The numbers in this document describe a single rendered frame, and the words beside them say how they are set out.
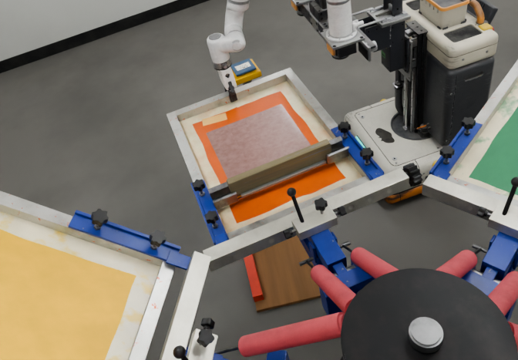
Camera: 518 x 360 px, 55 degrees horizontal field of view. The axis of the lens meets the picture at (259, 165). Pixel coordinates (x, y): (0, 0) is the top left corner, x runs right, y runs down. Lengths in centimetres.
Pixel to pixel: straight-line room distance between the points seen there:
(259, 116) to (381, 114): 115
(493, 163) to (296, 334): 97
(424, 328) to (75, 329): 81
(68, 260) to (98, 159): 241
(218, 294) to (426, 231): 115
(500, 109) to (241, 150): 97
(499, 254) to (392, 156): 141
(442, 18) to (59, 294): 199
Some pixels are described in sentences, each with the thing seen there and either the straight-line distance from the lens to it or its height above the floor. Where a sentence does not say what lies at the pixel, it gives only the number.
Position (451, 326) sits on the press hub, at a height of 132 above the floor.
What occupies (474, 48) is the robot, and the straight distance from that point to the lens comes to 251.
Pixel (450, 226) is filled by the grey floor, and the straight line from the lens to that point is 286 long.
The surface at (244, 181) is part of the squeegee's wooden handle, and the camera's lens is 170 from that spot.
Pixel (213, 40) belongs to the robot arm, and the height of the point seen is 127.
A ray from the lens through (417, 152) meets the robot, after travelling 282.
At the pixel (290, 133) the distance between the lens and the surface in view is 197.
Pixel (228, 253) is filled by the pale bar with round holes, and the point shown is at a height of 104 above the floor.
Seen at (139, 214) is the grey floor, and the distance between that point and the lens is 324.
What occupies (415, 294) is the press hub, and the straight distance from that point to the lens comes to 107.
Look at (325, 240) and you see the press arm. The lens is 149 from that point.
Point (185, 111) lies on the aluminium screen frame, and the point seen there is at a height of 99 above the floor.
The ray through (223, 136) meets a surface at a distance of 203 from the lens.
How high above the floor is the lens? 224
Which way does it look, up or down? 43 degrees down
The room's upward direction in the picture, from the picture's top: 15 degrees counter-clockwise
